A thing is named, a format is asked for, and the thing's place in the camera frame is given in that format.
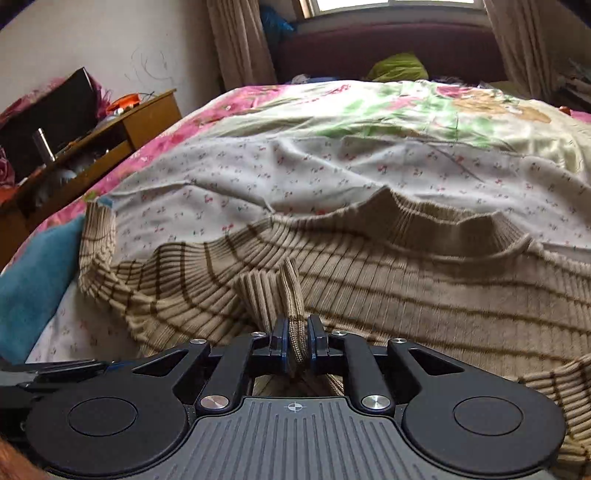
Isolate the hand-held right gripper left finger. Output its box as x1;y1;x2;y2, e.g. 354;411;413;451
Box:
131;315;291;414

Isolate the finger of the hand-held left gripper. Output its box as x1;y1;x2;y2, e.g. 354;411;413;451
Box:
17;361;112;385

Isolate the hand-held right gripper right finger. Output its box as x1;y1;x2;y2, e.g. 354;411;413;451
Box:
307;315;465;411

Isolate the beige striped knit sweater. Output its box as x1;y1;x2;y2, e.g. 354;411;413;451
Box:
78;188;591;480

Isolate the person's orange fuzzy clothing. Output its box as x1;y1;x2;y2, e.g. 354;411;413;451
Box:
0;436;45;480

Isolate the teal fleece cloth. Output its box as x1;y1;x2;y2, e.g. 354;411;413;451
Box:
0;215;87;366

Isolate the white cherry print sheet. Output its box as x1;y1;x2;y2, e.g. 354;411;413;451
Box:
25;134;591;365

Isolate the pink floral quilt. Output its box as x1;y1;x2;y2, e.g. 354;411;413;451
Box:
0;78;591;273

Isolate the black screen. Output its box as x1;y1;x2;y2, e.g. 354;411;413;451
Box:
0;67;100;184

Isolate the wooden nightstand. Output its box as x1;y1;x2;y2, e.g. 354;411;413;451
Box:
0;89;183;271

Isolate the orange plastic object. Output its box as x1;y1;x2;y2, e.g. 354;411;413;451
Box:
106;93;142;114

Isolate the green cloth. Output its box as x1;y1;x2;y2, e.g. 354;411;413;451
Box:
367;53;431;83

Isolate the purple headboard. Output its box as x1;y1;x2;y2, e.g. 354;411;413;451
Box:
276;21;507;85

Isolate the beige curtain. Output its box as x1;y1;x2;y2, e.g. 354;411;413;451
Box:
206;0;278;92
482;0;568;87

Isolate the blue plastic bag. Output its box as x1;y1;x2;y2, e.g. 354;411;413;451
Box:
260;4;297;45

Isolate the window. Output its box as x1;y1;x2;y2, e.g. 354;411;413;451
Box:
299;0;489;20

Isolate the cluttered side table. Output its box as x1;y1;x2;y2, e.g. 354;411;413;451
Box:
555;56;591;114

